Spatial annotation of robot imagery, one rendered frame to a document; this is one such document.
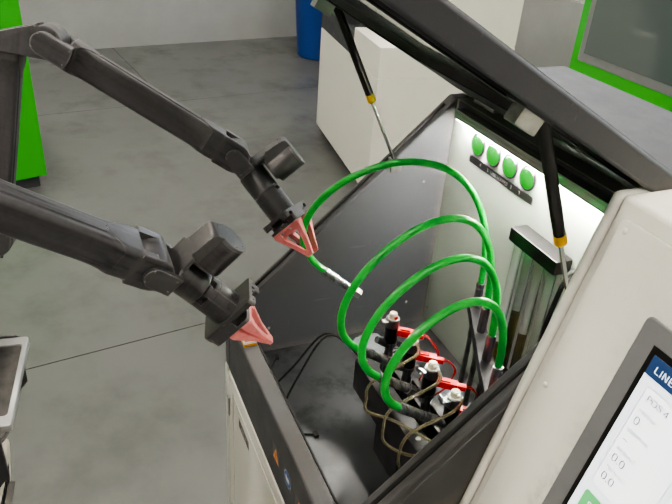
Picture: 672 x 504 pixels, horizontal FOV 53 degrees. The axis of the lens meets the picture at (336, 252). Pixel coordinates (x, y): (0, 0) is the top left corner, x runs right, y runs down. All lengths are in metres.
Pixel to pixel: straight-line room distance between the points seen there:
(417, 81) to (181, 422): 2.41
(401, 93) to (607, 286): 3.24
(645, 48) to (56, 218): 3.40
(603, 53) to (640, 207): 3.21
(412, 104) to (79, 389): 2.45
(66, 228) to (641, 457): 0.77
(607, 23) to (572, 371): 3.26
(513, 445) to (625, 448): 0.21
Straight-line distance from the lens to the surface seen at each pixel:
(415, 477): 1.14
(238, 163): 1.33
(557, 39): 6.25
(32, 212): 0.90
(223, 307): 1.06
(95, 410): 2.84
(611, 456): 0.98
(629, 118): 1.48
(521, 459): 1.11
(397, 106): 4.14
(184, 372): 2.95
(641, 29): 3.97
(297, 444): 1.33
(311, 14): 7.32
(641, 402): 0.94
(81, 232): 0.93
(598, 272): 0.99
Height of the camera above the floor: 1.91
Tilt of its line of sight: 30 degrees down
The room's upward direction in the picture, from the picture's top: 4 degrees clockwise
